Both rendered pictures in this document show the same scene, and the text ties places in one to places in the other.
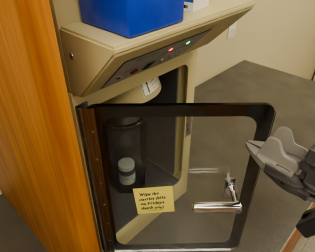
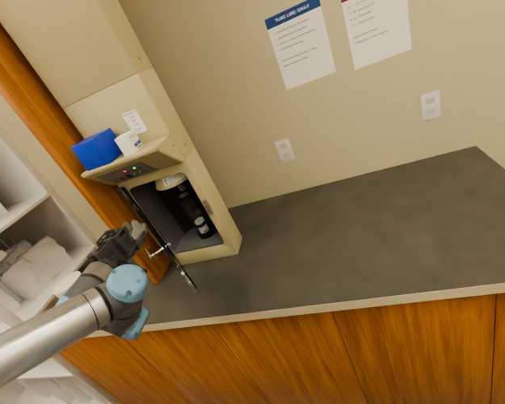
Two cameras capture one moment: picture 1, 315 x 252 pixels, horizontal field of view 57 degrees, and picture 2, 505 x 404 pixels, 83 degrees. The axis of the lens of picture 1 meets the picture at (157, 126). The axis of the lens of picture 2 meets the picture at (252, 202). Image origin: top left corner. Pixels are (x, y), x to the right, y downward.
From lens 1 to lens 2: 1.14 m
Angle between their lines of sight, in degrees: 57
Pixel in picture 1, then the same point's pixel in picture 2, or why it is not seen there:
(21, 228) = not seen: hidden behind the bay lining
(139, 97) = (161, 186)
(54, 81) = (76, 182)
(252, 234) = (227, 297)
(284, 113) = (399, 229)
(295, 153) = (135, 235)
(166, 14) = (98, 162)
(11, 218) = not seen: hidden behind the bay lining
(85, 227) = not seen: hidden behind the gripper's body
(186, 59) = (179, 169)
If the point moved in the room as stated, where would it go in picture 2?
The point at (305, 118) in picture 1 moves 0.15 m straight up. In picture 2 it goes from (414, 243) to (410, 206)
